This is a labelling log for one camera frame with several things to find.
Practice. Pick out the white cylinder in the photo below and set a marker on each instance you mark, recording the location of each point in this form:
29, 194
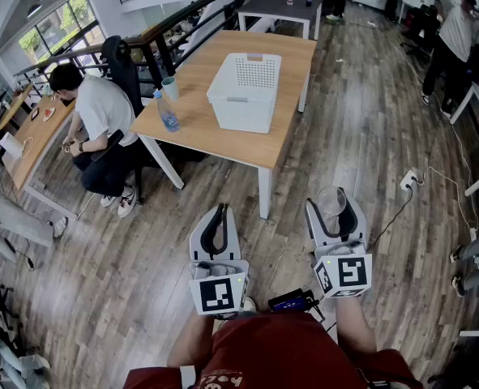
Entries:
11, 146

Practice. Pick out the person's red shirt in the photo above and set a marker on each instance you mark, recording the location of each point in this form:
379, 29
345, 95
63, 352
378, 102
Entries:
279, 351

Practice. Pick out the watermelon plate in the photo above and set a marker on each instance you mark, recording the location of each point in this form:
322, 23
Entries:
49, 114

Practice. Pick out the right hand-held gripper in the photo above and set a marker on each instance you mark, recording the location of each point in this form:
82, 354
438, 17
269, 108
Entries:
350, 272

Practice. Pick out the black office chair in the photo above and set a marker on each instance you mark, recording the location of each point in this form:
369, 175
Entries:
121, 67
421, 31

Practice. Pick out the white power strip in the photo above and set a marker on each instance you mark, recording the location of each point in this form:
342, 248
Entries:
408, 180

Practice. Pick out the person's left forearm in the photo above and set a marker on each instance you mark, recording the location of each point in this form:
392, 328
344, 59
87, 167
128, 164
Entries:
190, 338

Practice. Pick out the tall glass window wall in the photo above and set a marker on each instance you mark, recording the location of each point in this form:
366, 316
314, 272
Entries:
52, 26

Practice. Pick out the wooden table with white legs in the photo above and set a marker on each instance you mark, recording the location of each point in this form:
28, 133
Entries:
231, 144

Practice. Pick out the long wooden desk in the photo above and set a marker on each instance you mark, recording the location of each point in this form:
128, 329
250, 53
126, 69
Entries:
40, 140

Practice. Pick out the round wooden table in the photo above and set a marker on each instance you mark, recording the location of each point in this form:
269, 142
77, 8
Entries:
16, 103

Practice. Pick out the black waist device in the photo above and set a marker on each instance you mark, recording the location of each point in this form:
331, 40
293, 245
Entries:
289, 300

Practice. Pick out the clear plastic water bottle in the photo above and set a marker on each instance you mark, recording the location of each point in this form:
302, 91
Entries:
168, 116

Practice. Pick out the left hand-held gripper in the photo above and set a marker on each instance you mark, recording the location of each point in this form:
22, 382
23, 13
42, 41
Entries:
216, 296

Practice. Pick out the person's right forearm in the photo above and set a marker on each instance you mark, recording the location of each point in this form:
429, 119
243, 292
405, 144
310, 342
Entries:
354, 322

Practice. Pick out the black metal railing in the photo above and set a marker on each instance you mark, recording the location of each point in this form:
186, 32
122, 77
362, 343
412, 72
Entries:
162, 55

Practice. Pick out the grey table with white frame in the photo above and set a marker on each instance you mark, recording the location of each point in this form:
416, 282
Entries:
279, 4

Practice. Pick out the pale green mug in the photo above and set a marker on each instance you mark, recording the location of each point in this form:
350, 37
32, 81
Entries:
171, 89

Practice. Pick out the black tablet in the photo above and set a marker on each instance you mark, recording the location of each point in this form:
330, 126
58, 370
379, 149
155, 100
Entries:
35, 114

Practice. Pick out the white perforated plastic basket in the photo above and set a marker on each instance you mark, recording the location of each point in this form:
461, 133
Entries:
243, 95

